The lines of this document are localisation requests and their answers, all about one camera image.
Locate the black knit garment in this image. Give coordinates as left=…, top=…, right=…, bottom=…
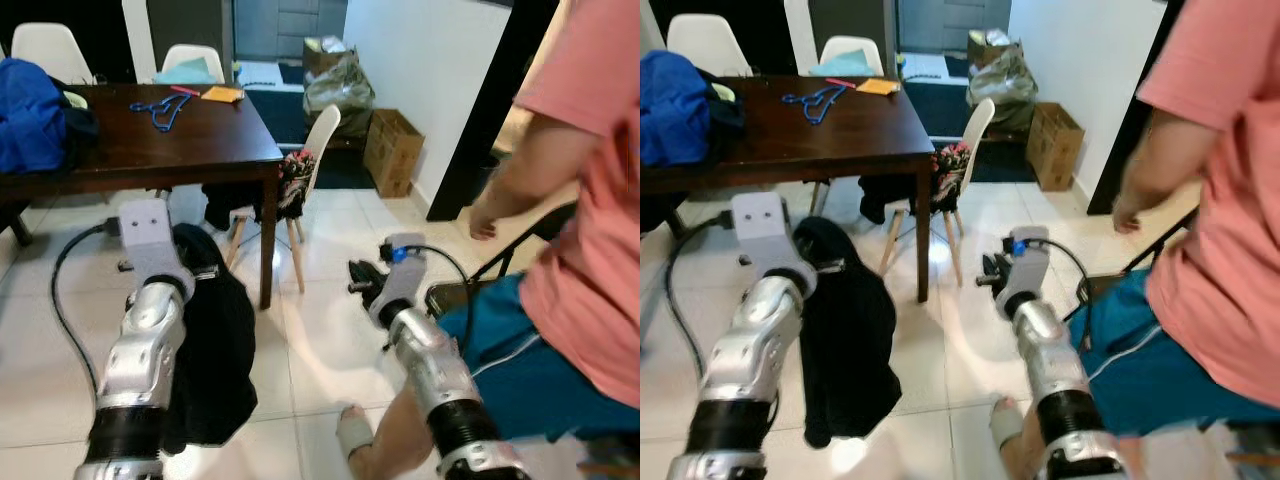
left=795, top=215, right=904, bottom=449
left=160, top=223, right=259, bottom=456

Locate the blue plastic hanger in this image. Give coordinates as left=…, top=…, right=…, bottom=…
left=128, top=92, right=193, bottom=133
left=782, top=85, right=849, bottom=126

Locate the person hand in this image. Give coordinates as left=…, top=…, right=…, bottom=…
left=1110, top=190, right=1149, bottom=235
left=468, top=200, right=504, bottom=242

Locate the black draped cloth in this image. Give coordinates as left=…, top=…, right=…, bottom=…
left=203, top=180, right=281, bottom=233
left=858, top=172, right=936, bottom=226

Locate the floral fabric bag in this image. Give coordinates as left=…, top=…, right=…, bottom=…
left=278, top=148, right=317, bottom=219
left=932, top=142, right=971, bottom=213

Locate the dark wooden table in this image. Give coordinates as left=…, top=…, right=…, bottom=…
left=640, top=75, right=936, bottom=304
left=0, top=83, right=284, bottom=311

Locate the brown cardboard box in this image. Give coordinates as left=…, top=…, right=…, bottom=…
left=363, top=108, right=426, bottom=199
left=1025, top=102, right=1086, bottom=193

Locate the white wooden-legged chair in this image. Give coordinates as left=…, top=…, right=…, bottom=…
left=880, top=97, right=998, bottom=288
left=225, top=103, right=343, bottom=294

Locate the black folding chair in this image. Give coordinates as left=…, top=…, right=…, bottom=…
left=1065, top=205, right=1201, bottom=321
left=425, top=205, right=576, bottom=321

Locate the dark cloth bundle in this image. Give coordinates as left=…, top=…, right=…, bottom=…
left=705, top=80, right=746, bottom=161
left=60, top=90, right=101, bottom=166

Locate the stuffed plastic bag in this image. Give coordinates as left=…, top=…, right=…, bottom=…
left=303, top=35, right=376, bottom=113
left=965, top=28, right=1038, bottom=109

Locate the teal folded cloth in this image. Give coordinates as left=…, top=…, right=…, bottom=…
left=152, top=58, right=219, bottom=86
left=808, top=50, right=876, bottom=79

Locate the white plastic chair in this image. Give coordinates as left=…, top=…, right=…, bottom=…
left=10, top=22, right=96, bottom=86
left=818, top=36, right=886, bottom=79
left=667, top=14, right=751, bottom=79
left=160, top=43, right=226, bottom=86

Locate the person in pink shirt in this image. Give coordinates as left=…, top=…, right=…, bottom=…
left=335, top=0, right=641, bottom=480
left=985, top=0, right=1280, bottom=480

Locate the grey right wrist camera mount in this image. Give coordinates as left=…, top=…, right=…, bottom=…
left=997, top=226, right=1051, bottom=319
left=368, top=233, right=429, bottom=329

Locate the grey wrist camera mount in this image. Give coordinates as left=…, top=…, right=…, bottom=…
left=728, top=190, right=816, bottom=291
left=997, top=226, right=1051, bottom=319
left=117, top=198, right=196, bottom=301
left=368, top=233, right=429, bottom=329

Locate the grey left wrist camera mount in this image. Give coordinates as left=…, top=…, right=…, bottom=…
left=117, top=198, right=196, bottom=301
left=728, top=190, right=816, bottom=291

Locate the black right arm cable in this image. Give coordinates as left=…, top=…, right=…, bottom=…
left=1045, top=238, right=1096, bottom=351
left=415, top=243, right=476, bottom=356

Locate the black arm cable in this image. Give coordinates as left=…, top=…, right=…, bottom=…
left=665, top=212, right=736, bottom=356
left=415, top=243, right=476, bottom=356
left=1045, top=238, right=1096, bottom=351
left=50, top=222, right=126, bottom=401

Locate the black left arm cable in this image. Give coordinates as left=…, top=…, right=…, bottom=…
left=50, top=222, right=126, bottom=401
left=665, top=212, right=736, bottom=356

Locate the black door frame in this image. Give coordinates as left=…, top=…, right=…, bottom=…
left=1087, top=0, right=1186, bottom=216
left=427, top=0, right=561, bottom=223

